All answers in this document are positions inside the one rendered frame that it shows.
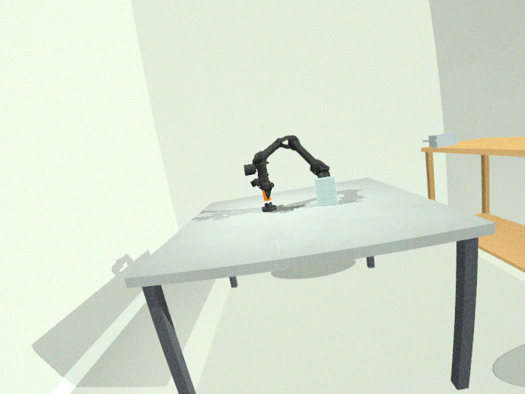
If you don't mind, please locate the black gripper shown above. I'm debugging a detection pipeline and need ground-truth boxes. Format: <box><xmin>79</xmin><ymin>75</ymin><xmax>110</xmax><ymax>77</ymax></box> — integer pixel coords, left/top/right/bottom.
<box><xmin>257</xmin><ymin>172</ymin><xmax>274</xmax><ymax>199</ymax></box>

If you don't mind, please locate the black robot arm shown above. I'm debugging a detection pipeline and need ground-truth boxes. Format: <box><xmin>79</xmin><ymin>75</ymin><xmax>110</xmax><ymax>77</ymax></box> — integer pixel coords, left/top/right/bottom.
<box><xmin>243</xmin><ymin>135</ymin><xmax>330</xmax><ymax>187</ymax></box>

